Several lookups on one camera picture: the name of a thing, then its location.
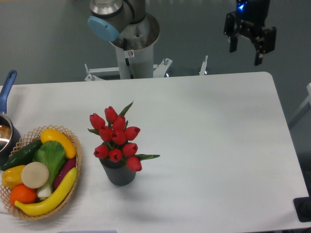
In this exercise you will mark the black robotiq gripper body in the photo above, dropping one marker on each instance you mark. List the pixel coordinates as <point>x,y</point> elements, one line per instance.
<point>253,12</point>

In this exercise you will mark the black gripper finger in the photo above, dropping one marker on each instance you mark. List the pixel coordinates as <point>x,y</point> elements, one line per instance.
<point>262,38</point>
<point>231,32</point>

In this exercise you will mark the red tulip bouquet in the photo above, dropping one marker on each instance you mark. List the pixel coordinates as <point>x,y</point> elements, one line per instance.
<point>118,146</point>

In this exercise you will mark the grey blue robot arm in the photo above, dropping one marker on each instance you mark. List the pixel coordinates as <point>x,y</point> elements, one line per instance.
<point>127,25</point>

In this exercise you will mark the dark grey ribbed vase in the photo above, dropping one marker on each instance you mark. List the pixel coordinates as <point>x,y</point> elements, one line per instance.
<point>120,173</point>

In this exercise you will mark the black box at table edge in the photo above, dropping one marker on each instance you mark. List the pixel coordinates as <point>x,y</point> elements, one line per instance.
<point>303,208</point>

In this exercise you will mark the yellow squash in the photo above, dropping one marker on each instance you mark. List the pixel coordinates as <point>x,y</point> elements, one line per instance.
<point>55,135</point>

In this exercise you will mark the purple eggplant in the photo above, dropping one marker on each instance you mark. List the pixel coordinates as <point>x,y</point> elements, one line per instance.
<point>68,165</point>

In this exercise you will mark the green bok choy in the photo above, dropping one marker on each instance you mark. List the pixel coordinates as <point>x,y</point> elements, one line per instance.
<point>52,155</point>

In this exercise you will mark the yellow banana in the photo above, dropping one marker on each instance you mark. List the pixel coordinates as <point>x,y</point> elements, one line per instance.
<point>54,200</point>

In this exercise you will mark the green cucumber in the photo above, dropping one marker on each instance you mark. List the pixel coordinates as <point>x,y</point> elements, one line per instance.
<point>23,156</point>

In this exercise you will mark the beige round disc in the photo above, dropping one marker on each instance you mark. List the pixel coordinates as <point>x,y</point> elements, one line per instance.
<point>34,175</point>

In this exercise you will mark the yellow bell pepper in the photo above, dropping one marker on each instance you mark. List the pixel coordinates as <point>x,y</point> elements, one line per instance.
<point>12,176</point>

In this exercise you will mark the orange fruit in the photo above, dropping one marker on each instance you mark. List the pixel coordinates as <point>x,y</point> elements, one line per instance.
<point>22,194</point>

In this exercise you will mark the woven wicker basket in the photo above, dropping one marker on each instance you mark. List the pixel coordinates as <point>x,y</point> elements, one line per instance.
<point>28,138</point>

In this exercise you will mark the white frame at right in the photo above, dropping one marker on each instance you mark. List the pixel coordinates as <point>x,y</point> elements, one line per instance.
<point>302,109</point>

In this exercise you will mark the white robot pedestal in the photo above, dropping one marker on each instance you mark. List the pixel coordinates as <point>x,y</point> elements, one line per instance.
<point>135,64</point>

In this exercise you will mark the white metal base frame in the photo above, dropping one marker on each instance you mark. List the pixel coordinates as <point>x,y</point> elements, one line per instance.
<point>164,69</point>

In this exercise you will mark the blue handled saucepan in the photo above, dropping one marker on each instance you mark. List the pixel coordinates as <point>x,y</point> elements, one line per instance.
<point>9,135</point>

